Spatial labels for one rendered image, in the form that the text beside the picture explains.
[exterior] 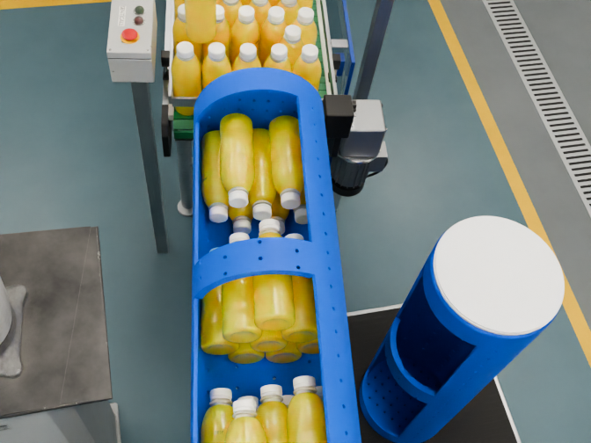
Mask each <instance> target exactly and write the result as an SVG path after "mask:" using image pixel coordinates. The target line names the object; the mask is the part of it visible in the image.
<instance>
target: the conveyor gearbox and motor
mask: <svg viewBox="0 0 591 443"><path fill-rule="evenodd" d="M352 100H356V104H357V106H356V112H355V113H356V117H354V122H353V124H354V127H351V131H350V134H349V137H348V138H341V141H340V145H339V151H338V154H337V157H333V158H332V162H331V166H330V168H331V177H332V190H333V191H334V192H335V193H337V194H338V195H341V196H346V197H350V196H354V195H356V194H358V193H359V192H360V191H361V190H362V188H363V186H364V184H365V180H366V178H368V177H372V176H374V175H376V174H377V173H379V172H380V171H383V169H384V168H385V167H386V165H387V163H388V156H387V150H386V145H385V142H383V138H384V136H385V133H386V131H387V127H385V123H384V117H383V104H382V102H381V100H372V99H352ZM369 171H374V172H373V173H370V174H368V172H369Z"/></svg>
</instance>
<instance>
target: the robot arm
mask: <svg viewBox="0 0 591 443"><path fill-rule="evenodd" d="M27 296H28V292H27V289H26V287H25V286H23V285H14V286H10V287H5V286H4V283H3V282H2V279H1V277H0V376H3V377H6V378H10V379H14V378H17V377H19V376H20V375H21V374H22V372H23V365H22V361H21V358H20V349H21V337H22V323H23V310H24V305H25V302H26V299H27Z"/></svg>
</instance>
